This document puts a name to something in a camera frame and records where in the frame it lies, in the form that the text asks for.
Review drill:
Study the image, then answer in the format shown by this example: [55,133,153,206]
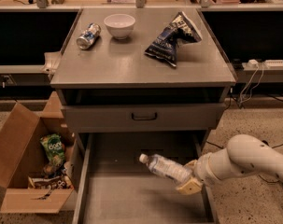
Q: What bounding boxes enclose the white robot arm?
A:
[177,134,283,195]

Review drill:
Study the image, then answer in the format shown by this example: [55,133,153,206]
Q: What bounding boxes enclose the clear plastic water bottle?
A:
[139,154,191,184]

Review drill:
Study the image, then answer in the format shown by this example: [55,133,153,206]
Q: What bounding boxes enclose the blue chip bag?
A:
[144,11,202,67]

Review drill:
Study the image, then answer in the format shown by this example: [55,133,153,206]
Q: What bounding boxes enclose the open grey lower drawer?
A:
[72,132,219,224]

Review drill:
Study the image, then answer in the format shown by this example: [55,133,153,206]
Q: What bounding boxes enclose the silver blue soda can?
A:
[77,23,101,50]

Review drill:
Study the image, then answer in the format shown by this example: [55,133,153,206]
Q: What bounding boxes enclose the brown cardboard box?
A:
[0,92,76,214]

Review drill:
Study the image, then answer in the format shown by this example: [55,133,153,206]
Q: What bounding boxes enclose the closed grey upper drawer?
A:
[62,104,225,133]

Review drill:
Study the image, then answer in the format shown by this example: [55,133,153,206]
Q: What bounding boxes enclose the brown snack packet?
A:
[28,175,72,189]

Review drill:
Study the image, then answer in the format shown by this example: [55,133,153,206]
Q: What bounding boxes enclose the grey drawer cabinet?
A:
[50,7,237,224]

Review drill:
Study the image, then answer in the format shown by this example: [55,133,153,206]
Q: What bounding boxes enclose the white power strip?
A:
[242,59,283,70]

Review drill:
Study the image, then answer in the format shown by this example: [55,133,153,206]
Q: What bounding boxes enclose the white ceramic bowl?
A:
[104,14,135,39]

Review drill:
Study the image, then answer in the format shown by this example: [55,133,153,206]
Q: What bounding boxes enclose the green snack bag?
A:
[40,133,65,168]

